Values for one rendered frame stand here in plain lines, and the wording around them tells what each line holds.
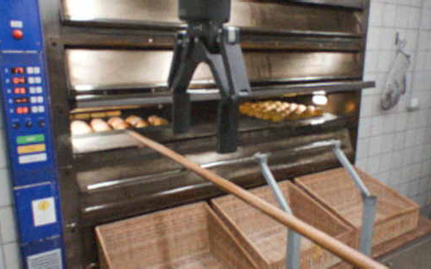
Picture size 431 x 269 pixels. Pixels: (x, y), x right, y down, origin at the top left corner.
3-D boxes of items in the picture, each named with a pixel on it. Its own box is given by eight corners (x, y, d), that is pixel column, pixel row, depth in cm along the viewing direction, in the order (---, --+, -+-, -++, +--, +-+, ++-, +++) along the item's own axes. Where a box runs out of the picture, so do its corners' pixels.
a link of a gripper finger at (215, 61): (215, 42, 50) (220, 35, 49) (244, 105, 46) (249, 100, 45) (192, 41, 48) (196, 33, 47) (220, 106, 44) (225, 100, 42)
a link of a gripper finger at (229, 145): (236, 101, 46) (239, 102, 46) (233, 151, 48) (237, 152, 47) (217, 102, 45) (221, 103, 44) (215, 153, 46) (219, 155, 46)
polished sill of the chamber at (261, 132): (71, 162, 148) (71, 152, 147) (345, 122, 240) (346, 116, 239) (74, 165, 143) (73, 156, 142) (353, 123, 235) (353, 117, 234)
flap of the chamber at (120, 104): (77, 109, 125) (69, 112, 142) (376, 87, 217) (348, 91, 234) (76, 102, 125) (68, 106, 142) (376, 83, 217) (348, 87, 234)
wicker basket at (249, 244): (209, 246, 186) (209, 198, 180) (285, 220, 215) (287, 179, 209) (268, 298, 145) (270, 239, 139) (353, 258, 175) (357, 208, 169)
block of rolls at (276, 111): (225, 110, 268) (225, 103, 267) (271, 105, 292) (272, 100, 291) (277, 122, 217) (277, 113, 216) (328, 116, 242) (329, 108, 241)
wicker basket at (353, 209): (290, 219, 217) (292, 177, 212) (349, 200, 245) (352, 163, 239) (355, 256, 177) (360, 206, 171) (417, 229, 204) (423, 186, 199)
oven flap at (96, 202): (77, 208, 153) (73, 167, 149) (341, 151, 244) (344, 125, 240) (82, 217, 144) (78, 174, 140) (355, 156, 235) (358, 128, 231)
